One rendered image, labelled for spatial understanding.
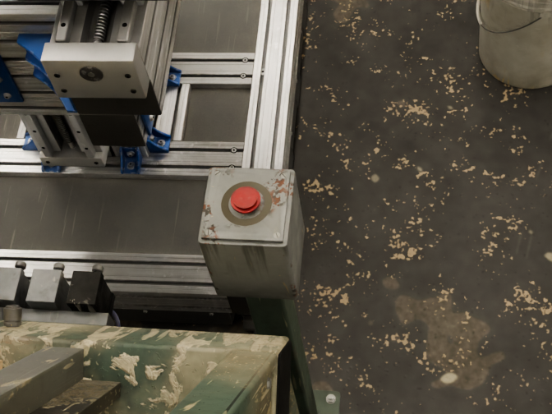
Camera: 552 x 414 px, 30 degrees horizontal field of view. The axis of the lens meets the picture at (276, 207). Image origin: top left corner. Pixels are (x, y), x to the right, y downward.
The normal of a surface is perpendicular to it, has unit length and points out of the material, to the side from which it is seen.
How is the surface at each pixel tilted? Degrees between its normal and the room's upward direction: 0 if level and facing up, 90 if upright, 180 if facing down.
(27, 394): 90
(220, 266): 90
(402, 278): 0
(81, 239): 0
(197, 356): 33
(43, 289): 0
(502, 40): 95
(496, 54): 89
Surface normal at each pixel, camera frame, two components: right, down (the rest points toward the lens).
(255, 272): -0.11, 0.87
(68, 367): 0.99, 0.04
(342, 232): -0.11, -0.50
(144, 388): -0.14, 0.05
